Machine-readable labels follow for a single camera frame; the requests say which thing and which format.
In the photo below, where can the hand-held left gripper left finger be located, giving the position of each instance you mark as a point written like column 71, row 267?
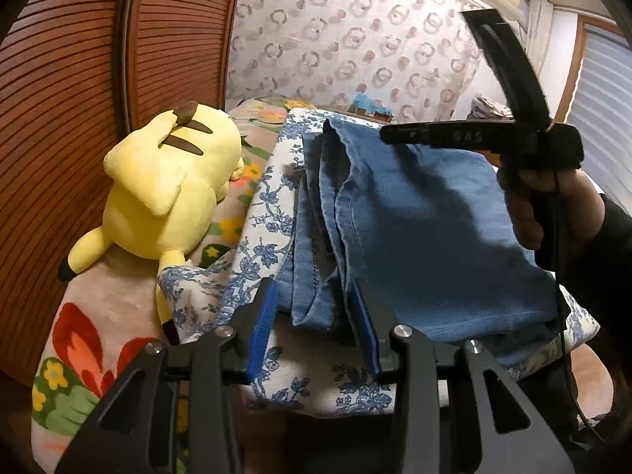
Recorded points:
column 261, row 326

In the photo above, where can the window blind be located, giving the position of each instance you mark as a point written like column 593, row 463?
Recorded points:
column 607, row 98

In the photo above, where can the blue denim pants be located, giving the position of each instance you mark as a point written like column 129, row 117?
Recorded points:
column 419, row 217

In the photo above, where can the stack of papers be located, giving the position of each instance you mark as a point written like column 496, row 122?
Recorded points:
column 489, row 108

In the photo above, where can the person's right hand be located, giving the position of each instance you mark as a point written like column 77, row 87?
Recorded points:
column 575, row 202

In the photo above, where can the cardboard box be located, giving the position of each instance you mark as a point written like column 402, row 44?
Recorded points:
column 380, row 116

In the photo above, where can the blue plastic bag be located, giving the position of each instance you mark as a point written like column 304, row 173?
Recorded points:
column 370, row 102

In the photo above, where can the yellow plush toy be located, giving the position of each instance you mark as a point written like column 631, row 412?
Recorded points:
column 163, row 177

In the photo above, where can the wooden window frame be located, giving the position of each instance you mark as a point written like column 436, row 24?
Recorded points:
column 575, row 69

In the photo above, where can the person's right forearm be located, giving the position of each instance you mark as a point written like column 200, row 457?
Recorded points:
column 602, row 281

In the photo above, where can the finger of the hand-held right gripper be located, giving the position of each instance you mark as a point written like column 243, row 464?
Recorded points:
column 444, row 136
column 513, row 69

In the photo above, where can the wooden louvered wardrobe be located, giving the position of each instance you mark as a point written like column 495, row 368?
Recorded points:
column 74, row 84

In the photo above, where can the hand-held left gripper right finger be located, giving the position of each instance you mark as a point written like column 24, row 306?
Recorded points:
column 365, row 331

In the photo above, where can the floral printed blanket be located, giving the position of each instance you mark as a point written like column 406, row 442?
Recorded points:
column 89, row 286

